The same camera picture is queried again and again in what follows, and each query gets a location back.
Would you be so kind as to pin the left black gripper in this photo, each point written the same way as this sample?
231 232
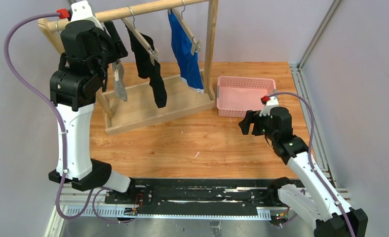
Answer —
116 42

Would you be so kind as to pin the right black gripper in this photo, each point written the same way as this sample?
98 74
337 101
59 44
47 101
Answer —
255 120

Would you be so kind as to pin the black underwear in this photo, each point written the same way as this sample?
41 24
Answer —
147 70

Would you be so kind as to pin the wooden hanger of black underwear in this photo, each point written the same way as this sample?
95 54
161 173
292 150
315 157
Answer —
152 52

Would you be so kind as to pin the grey underwear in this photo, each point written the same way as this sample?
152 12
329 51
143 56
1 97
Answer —
119 86

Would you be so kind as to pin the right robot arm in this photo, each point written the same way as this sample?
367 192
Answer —
326 211

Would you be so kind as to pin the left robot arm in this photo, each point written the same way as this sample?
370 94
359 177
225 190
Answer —
82 71

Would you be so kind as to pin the blue underwear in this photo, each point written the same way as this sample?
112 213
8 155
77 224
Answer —
188 63

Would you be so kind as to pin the wooden hanger of blue underwear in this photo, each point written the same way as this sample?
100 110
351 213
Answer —
196 43

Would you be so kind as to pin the pink plastic basket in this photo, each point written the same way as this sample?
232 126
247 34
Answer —
237 95

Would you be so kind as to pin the wooden clothes rack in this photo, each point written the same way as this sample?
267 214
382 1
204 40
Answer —
120 118

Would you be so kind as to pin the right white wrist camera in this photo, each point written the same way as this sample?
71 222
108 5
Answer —
268 102

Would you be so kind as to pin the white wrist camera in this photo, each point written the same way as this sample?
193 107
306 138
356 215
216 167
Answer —
82 10
268 102

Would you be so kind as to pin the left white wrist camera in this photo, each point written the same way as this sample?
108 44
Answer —
82 10

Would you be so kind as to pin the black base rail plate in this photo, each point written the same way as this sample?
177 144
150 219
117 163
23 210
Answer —
199 197

